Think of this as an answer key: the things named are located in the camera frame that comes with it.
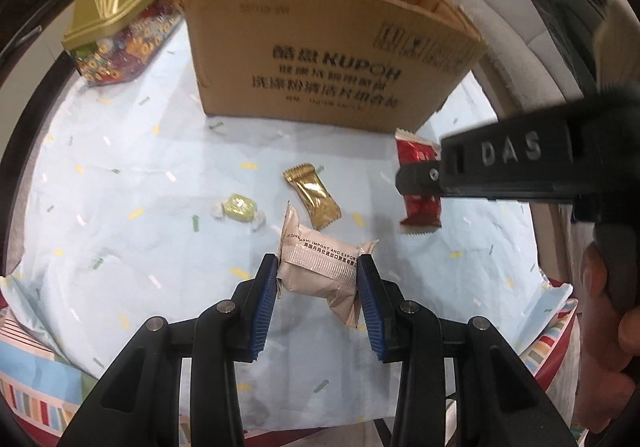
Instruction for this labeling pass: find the red snack packet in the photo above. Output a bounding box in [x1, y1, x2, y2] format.
[395, 128, 442, 235]

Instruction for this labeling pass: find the beige pastry packet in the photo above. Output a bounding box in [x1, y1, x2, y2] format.
[277, 204, 378, 328]

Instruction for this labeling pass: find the person's hand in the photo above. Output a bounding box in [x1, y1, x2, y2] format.
[575, 245, 639, 433]

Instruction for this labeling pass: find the colourful striped mat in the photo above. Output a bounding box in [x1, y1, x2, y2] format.
[1, 308, 96, 446]

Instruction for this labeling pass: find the gold wrapped snack bar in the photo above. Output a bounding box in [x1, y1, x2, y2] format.
[283, 163, 342, 230]

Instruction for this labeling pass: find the grey curved sofa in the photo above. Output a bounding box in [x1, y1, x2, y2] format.
[324, 0, 586, 278]

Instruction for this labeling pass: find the yellow green wrapped candy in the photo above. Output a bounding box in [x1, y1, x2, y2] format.
[209, 193, 265, 230]

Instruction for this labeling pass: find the brown cardboard box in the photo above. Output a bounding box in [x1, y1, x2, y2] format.
[184, 0, 487, 133]

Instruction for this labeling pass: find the light blue patterned tablecloth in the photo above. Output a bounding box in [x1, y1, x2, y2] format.
[1, 28, 574, 434]

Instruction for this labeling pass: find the gold lid candy container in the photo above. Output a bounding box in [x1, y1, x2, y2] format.
[62, 0, 182, 87]

